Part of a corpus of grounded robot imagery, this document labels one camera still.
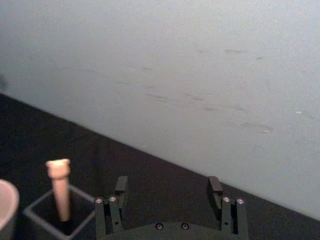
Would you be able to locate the roll of white tape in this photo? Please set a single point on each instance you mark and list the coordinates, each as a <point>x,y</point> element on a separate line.
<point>7,208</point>

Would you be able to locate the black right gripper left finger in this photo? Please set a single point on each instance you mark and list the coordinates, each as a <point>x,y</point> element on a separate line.
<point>113,212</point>

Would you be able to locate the black table cloth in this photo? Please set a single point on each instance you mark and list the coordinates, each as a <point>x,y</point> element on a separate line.
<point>155,190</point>

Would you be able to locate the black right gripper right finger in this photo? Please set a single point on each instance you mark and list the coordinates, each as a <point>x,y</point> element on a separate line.
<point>231,215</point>

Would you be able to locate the white three-armed plastic piece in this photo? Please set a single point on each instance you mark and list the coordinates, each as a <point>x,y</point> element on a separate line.
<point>60,186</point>

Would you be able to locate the plain pale wall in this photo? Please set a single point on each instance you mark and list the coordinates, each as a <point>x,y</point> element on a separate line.
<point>175,62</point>

